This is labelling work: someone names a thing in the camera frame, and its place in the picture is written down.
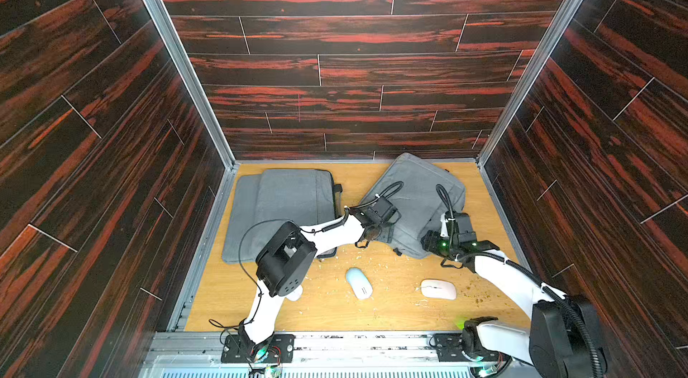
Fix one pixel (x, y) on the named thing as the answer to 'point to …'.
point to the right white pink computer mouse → (438, 289)
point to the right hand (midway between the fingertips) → (434, 240)
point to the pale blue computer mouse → (358, 282)
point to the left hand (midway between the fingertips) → (383, 231)
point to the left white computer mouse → (296, 295)
